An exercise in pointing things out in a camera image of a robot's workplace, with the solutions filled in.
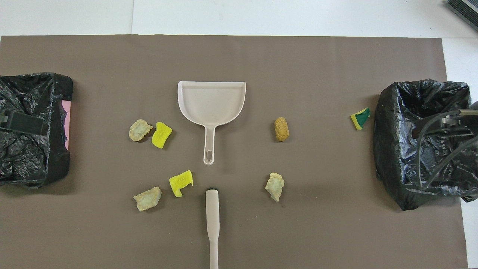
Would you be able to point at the beige hand brush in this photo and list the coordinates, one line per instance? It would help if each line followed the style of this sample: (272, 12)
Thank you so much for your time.
(212, 213)

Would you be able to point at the pink bin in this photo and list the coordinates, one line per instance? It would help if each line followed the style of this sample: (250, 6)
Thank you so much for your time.
(67, 127)

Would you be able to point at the green and yellow sponge piece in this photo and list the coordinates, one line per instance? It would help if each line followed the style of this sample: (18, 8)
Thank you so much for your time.
(361, 118)

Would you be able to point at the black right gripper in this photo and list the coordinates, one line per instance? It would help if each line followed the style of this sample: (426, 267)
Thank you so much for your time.
(457, 127)

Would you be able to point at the brown paper table mat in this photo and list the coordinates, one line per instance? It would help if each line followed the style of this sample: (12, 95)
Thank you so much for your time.
(298, 74)

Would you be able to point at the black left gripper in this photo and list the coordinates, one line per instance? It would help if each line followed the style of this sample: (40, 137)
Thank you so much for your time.
(26, 125)

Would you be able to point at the beige plastic dustpan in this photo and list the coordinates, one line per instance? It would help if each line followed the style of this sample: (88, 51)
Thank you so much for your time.
(211, 104)

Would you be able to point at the orange crust bread piece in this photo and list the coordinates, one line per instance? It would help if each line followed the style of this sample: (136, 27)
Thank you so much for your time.
(147, 199)

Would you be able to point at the black plastic trash bag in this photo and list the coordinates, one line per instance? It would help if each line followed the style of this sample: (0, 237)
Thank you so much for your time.
(33, 160)
(396, 149)

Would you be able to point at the grey device corner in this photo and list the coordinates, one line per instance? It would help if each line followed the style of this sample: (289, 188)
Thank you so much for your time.
(465, 10)

